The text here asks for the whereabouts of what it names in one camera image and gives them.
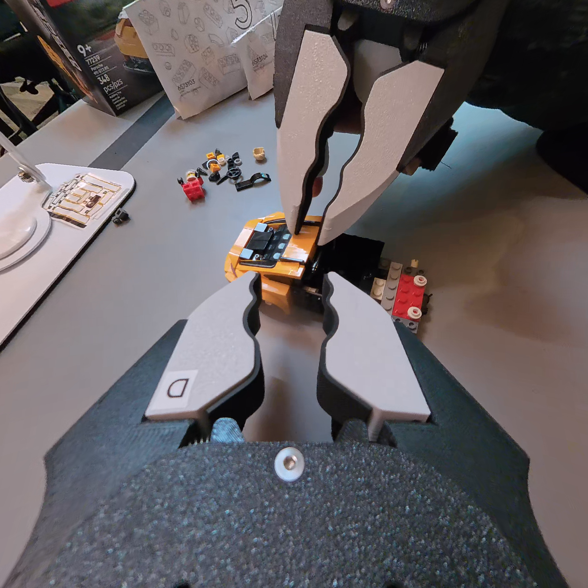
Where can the black lego box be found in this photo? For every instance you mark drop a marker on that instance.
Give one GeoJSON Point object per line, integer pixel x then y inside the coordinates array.
{"type": "Point", "coordinates": [92, 59]}

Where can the yellow lego car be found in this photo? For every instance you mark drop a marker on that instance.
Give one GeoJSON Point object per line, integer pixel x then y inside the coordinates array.
{"type": "Point", "coordinates": [275, 257]}

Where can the red lego minifigure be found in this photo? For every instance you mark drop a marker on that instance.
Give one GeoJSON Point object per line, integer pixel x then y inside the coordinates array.
{"type": "Point", "coordinates": [193, 189]}

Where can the black curved lego piece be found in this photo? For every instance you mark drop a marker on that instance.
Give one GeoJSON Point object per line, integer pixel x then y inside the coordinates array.
{"type": "Point", "coordinates": [246, 184]}

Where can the small white printed paper bag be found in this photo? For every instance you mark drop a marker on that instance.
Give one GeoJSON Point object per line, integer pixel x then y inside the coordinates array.
{"type": "Point", "coordinates": [264, 64]}

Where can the pile of small lego pieces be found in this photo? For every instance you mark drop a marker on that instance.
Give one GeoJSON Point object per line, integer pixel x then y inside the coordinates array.
{"type": "Point", "coordinates": [234, 173]}

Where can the sticker sheet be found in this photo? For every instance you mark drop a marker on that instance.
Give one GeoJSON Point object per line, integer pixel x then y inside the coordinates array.
{"type": "Point", "coordinates": [82, 197]}

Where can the large white printed paper bag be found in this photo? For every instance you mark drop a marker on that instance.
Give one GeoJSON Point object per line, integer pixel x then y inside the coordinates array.
{"type": "Point", "coordinates": [193, 59]}

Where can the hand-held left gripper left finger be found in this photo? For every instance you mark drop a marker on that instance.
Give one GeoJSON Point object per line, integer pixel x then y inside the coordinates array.
{"type": "Point", "coordinates": [206, 349]}

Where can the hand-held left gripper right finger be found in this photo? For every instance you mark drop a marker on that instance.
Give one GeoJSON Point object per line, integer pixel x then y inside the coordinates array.
{"type": "Point", "coordinates": [367, 349]}

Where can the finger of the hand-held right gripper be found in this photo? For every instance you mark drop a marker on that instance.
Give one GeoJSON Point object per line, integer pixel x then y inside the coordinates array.
{"type": "Point", "coordinates": [390, 138]}
{"type": "Point", "coordinates": [312, 105]}

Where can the person's right forearm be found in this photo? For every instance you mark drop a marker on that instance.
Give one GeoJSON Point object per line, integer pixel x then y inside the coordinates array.
{"type": "Point", "coordinates": [542, 55]}

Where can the small black lego piece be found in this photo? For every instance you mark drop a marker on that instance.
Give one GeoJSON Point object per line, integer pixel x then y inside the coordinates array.
{"type": "Point", "coordinates": [121, 217]}

